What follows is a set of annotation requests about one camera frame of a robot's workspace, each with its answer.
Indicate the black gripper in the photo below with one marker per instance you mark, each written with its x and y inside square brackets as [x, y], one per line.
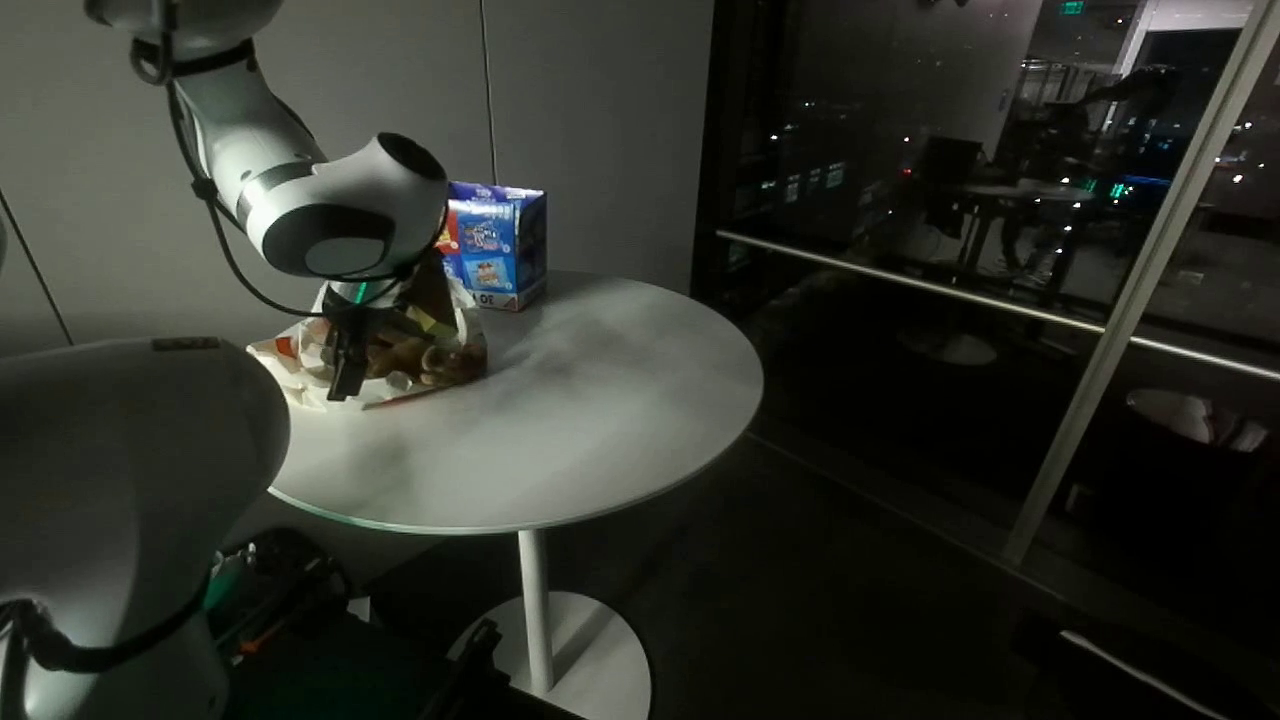
[361, 312]

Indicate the blue snack pack box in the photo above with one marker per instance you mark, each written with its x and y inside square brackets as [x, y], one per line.
[498, 241]

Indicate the brown toy horse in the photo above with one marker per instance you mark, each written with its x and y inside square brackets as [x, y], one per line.
[427, 354]

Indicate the white round table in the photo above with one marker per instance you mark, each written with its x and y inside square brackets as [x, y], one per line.
[596, 397]

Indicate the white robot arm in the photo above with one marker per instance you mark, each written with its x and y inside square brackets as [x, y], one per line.
[128, 462]

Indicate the white orange plastic carrier bag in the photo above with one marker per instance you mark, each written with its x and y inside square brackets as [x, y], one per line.
[298, 358]

